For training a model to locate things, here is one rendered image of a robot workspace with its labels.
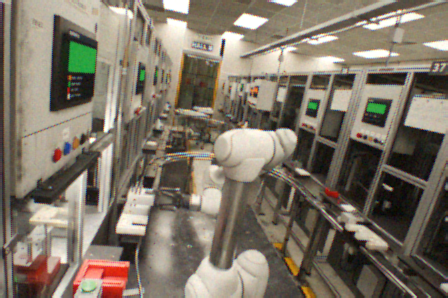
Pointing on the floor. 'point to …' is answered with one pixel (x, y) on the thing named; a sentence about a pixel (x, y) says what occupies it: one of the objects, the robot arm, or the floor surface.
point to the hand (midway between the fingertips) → (150, 197)
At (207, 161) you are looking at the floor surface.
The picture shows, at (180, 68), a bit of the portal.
